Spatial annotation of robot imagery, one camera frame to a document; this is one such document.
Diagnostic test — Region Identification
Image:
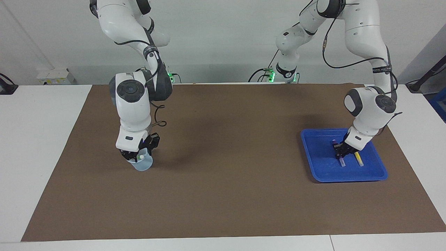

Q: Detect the purple pen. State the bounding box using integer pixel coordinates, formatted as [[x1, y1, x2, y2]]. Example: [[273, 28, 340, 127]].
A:
[[331, 139, 346, 167]]

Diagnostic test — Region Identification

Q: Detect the blue plastic tray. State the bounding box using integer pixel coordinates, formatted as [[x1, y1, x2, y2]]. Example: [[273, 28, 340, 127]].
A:
[[300, 128, 388, 183]]

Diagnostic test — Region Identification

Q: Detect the clear plastic cup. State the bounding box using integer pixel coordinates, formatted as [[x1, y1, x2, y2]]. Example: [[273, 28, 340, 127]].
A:
[[126, 148, 154, 172]]

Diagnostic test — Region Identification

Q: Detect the brown table mat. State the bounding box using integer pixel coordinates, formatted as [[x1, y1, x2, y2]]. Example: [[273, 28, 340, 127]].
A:
[[21, 83, 446, 242]]

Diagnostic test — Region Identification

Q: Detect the blue crate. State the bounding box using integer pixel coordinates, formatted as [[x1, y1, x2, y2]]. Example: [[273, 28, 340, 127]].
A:
[[429, 91, 446, 123]]

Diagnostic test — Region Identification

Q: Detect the black stand pole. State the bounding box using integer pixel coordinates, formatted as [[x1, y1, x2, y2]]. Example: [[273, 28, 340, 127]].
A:
[[406, 57, 446, 94]]

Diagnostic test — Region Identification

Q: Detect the white socket box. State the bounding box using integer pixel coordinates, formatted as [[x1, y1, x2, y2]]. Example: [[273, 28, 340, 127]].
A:
[[37, 68, 76, 85]]

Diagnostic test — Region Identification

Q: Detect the black clamp base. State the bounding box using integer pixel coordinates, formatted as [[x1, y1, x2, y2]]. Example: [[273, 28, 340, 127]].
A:
[[0, 73, 18, 95]]

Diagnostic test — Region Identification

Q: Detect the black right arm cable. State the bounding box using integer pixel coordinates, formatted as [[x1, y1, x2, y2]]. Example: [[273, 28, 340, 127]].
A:
[[115, 30, 168, 128]]

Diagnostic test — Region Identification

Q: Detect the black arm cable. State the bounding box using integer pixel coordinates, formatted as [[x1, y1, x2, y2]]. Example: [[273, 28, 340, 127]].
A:
[[322, 17, 403, 137], [115, 30, 168, 128]]

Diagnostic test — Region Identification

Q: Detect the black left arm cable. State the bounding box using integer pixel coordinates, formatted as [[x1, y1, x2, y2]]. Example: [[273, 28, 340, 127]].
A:
[[322, 17, 403, 137]]

